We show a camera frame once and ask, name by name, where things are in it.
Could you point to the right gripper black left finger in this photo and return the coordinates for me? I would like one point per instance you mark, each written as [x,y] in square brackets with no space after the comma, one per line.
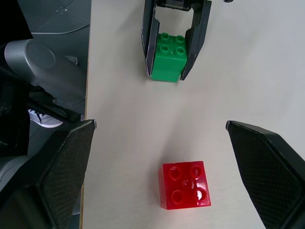
[64,171]

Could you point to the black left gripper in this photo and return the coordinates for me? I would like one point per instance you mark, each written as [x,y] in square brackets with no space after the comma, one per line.
[176,3]

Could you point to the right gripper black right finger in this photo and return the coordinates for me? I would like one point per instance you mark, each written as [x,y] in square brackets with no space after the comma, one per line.
[267,171]

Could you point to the green toy brick cube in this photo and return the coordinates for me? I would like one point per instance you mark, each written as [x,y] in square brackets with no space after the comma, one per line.
[169,63]

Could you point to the white and black sneaker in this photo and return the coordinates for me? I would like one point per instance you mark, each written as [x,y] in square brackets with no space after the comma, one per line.
[46,119]

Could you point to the red toy brick cube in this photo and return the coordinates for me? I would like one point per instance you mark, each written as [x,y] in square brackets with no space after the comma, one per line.
[186,188]

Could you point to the silver robot body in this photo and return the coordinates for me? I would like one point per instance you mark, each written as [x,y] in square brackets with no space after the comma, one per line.
[47,64]

